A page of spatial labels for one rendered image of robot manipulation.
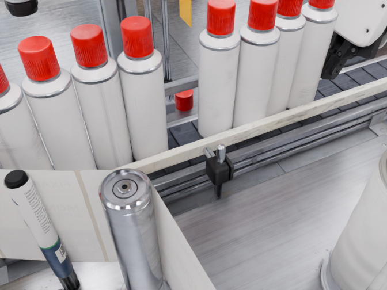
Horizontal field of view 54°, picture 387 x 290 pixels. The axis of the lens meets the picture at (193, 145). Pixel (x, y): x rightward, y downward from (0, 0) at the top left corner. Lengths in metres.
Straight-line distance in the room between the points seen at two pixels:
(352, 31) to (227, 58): 0.20
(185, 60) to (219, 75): 0.35
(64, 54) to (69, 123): 0.45
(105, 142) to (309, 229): 0.27
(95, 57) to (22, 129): 0.11
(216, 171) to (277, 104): 0.17
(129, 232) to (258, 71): 0.29
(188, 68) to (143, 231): 0.55
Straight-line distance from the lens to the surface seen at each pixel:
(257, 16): 0.48
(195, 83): 0.55
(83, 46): 0.42
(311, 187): 0.54
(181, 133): 0.58
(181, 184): 0.54
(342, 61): 0.63
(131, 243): 0.31
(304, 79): 0.60
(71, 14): 1.05
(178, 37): 0.91
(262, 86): 0.52
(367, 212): 0.35
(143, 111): 0.47
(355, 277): 0.40
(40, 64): 0.41
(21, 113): 0.43
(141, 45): 0.43
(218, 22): 0.46
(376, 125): 0.74
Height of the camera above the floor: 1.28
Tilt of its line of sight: 46 degrees down
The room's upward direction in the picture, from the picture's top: straight up
